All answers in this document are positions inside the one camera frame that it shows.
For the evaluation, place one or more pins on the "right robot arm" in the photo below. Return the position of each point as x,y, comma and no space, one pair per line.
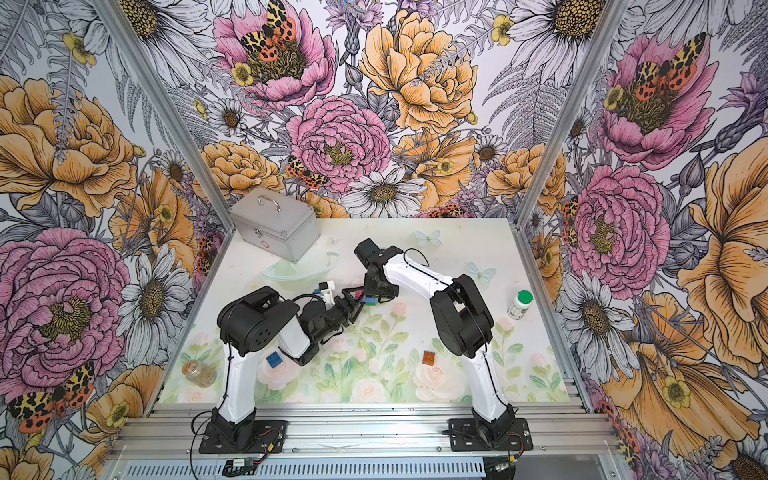
463,322

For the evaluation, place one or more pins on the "small green circuit board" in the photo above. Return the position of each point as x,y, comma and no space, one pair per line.
239,467

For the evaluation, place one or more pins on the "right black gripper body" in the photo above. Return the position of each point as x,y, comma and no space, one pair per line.
369,280

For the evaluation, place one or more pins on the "orange lego brick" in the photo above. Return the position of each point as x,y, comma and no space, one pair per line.
428,358

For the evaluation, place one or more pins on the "aluminium front rail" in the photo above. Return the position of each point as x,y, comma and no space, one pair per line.
371,430

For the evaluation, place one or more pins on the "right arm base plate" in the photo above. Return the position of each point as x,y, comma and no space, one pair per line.
469,435

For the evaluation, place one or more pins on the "dark blue lego brick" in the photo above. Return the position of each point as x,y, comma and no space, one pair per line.
274,360

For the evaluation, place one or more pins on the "clear glass bowl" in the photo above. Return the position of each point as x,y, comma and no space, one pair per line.
314,264

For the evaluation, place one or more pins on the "small glass jar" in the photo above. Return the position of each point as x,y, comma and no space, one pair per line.
199,373

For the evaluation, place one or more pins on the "silver metal case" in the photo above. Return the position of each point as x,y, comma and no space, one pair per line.
278,224

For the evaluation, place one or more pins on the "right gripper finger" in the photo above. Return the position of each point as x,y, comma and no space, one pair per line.
371,290
389,292

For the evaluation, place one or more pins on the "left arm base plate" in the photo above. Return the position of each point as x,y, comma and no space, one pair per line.
252,437

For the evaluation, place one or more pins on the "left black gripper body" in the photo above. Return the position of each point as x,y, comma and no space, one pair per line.
337,317

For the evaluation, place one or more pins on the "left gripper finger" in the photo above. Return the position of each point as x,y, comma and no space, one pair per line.
344,315
350,293

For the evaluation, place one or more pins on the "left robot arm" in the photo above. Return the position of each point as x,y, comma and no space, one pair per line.
247,326

